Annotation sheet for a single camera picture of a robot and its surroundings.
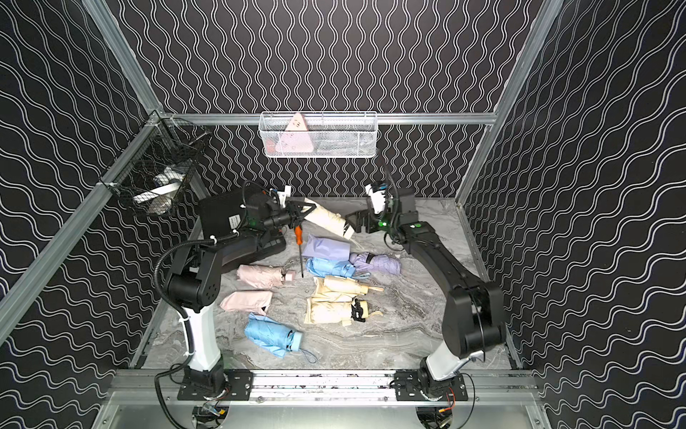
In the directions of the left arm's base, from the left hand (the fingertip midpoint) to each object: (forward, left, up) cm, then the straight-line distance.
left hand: (312, 200), depth 88 cm
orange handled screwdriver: (+3, +8, -22) cm, 23 cm away
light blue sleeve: (-13, -4, -20) cm, 24 cm away
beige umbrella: (-4, -6, -4) cm, 9 cm away
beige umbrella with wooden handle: (-27, -11, -19) cm, 35 cm away
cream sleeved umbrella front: (-20, -12, -19) cm, 31 cm away
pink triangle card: (+17, +7, +12) cm, 22 cm away
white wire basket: (+59, 0, -12) cm, 60 cm away
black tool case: (+2, +38, -18) cm, 42 cm away
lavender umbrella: (-11, -24, -18) cm, 32 cm away
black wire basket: (+7, +56, +3) cm, 57 cm away
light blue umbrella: (-39, +7, -19) cm, 44 cm away
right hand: (-5, -16, +1) cm, 17 cm away
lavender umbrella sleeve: (-9, -5, -16) cm, 19 cm away
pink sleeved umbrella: (-19, +16, -18) cm, 31 cm away
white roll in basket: (-11, +40, +10) cm, 42 cm away
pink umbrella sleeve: (-28, +17, -20) cm, 38 cm away
